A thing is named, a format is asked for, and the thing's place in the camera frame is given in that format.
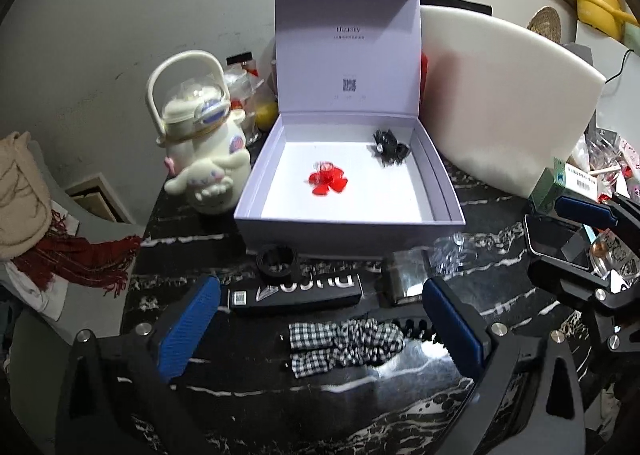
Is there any clear plastic hair clip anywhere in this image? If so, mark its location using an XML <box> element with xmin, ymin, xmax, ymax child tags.
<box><xmin>432</xmin><ymin>226</ymin><xmax>516</xmax><ymax>281</ymax></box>

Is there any dark transparent square case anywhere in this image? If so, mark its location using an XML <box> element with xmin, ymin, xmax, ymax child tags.
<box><xmin>383</xmin><ymin>248</ymin><xmax>432</xmax><ymax>305</ymax></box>

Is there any black round ring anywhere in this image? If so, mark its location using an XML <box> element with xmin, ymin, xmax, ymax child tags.
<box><xmin>255</xmin><ymin>243</ymin><xmax>301</xmax><ymax>279</ymax></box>

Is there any black long PUCO box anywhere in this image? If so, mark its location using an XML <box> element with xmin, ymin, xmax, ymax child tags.
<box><xmin>228</xmin><ymin>272</ymin><xmax>362</xmax><ymax>310</ymax></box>

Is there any black white checkered scrunchie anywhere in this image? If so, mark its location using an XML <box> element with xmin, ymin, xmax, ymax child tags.
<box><xmin>286</xmin><ymin>319</ymin><xmax>405</xmax><ymax>379</ymax></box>

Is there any black flower hair clip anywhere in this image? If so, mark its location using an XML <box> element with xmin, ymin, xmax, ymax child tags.
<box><xmin>371</xmin><ymin>129</ymin><xmax>411</xmax><ymax>167</ymax></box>

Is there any red flower hair clip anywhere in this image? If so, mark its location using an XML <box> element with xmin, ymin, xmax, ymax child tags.
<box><xmin>308</xmin><ymin>161</ymin><xmax>348</xmax><ymax>196</ymax></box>

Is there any green white medicine box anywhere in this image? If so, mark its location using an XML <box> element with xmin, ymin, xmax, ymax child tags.
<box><xmin>528</xmin><ymin>158</ymin><xmax>599</xmax><ymax>214</ymax></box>

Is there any pile of snack packets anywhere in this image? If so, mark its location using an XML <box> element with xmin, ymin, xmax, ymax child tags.
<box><xmin>568</xmin><ymin>121</ymin><xmax>639</xmax><ymax>204</ymax></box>

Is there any red fringed scarf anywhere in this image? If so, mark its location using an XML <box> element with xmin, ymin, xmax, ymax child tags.
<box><xmin>12</xmin><ymin>211</ymin><xmax>142</xmax><ymax>296</ymax></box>

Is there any round woven mat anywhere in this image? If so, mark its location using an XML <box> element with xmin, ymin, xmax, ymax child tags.
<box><xmin>527</xmin><ymin>6</ymin><xmax>562</xmax><ymax>43</ymax></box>

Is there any beige knit cloth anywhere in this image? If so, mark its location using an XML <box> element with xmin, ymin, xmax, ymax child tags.
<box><xmin>0</xmin><ymin>132</ymin><xmax>52</xmax><ymax>261</ymax></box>

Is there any yellow pot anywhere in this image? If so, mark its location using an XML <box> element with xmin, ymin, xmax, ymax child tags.
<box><xmin>576</xmin><ymin>0</ymin><xmax>639</xmax><ymax>41</ymax></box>

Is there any red container behind box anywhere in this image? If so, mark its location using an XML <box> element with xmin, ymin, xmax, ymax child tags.
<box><xmin>420</xmin><ymin>52</ymin><xmax>428</xmax><ymax>105</ymax></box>

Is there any white open gift box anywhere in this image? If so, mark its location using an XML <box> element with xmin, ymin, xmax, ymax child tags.
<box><xmin>234</xmin><ymin>0</ymin><xmax>465</xmax><ymax>259</ymax></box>

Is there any white Cinnamoroll water bottle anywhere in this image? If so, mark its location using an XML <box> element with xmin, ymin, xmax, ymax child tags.
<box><xmin>145</xmin><ymin>50</ymin><xmax>252</xmax><ymax>214</ymax></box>

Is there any plastic wrapped jar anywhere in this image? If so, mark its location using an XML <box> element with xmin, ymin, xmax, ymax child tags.
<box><xmin>224</xmin><ymin>52</ymin><xmax>279</xmax><ymax>144</ymax></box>

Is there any black power cable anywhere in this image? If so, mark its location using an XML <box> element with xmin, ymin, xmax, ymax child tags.
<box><xmin>602</xmin><ymin>47</ymin><xmax>637</xmax><ymax>86</ymax></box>

